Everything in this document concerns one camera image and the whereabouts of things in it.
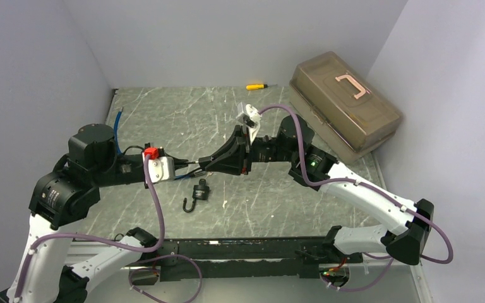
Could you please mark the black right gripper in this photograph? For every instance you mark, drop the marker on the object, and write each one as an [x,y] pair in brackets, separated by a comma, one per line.
[235,156]

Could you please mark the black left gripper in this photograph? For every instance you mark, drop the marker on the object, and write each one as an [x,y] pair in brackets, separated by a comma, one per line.
[179,163]

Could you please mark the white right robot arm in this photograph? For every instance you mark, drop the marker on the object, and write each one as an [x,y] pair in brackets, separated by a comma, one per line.
[403,227]

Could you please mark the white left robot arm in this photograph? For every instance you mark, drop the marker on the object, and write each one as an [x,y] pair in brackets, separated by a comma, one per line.
[61,265]

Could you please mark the yellow screwdriver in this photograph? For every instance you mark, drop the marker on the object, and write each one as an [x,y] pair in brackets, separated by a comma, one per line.
[257,87]

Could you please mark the brown translucent storage box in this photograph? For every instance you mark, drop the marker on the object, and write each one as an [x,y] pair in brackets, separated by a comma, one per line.
[343,109]

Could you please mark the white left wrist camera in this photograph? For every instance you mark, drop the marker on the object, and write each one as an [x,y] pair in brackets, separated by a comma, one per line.
[160,166]

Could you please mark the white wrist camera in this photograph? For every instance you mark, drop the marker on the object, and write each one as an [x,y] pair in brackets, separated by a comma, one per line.
[160,166]
[249,116]

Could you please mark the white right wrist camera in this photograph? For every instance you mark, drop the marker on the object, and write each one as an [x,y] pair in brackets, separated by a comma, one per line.
[249,116]

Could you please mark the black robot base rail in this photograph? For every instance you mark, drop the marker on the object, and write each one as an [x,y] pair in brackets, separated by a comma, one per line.
[302,257]

